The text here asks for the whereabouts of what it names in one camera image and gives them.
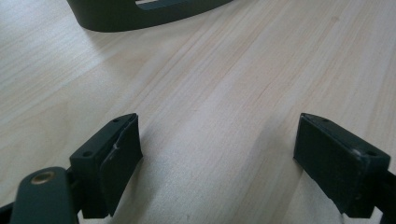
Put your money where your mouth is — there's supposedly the dark green plastic basket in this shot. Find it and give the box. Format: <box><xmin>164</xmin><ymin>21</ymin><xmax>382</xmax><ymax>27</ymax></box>
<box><xmin>65</xmin><ymin>0</ymin><xmax>234</xmax><ymax>33</ymax></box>

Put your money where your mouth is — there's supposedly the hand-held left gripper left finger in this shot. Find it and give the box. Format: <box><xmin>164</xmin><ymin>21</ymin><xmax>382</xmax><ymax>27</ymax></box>
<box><xmin>69</xmin><ymin>112</ymin><xmax>144</xmax><ymax>219</ymax></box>

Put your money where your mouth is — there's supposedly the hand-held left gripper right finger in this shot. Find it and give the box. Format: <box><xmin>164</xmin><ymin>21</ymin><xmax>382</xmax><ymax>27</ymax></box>
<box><xmin>292</xmin><ymin>112</ymin><xmax>391</xmax><ymax>219</ymax></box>

